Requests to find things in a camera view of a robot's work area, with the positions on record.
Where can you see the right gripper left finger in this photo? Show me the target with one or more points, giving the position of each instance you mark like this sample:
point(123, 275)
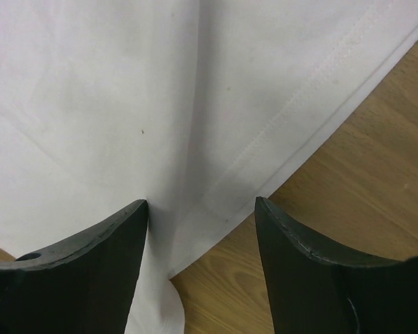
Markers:
point(82, 284)

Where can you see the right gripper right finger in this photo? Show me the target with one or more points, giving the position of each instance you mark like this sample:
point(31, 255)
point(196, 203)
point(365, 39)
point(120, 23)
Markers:
point(317, 285)

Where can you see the white t-shirt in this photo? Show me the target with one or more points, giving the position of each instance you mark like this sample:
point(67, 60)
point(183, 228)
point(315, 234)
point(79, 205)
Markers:
point(197, 107)

